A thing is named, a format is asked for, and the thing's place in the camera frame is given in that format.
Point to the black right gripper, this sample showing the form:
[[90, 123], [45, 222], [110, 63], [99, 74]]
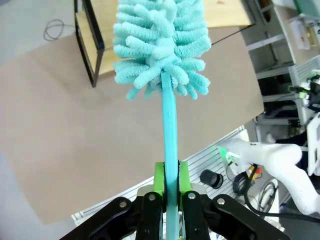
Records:
[[315, 92]]

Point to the teal microfibre duster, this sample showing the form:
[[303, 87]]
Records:
[[170, 117]]

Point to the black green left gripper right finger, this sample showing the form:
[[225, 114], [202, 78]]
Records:
[[193, 215]]

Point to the aluminium frame rack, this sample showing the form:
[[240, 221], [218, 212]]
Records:
[[275, 65]]

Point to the black cylindrical cap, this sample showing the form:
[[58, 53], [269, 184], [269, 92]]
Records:
[[212, 179]]

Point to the aluminium profile mounting base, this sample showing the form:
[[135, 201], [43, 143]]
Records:
[[212, 160]]

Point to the white box with label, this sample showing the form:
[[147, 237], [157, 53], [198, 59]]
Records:
[[303, 33]]

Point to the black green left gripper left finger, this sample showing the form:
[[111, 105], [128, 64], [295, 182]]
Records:
[[150, 215]]

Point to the yellow red emergency stop button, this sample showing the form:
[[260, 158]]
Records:
[[254, 172]]

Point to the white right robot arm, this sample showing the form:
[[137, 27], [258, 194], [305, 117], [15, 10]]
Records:
[[275, 153]]

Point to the black frame wooden shelf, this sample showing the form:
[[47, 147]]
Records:
[[96, 40]]

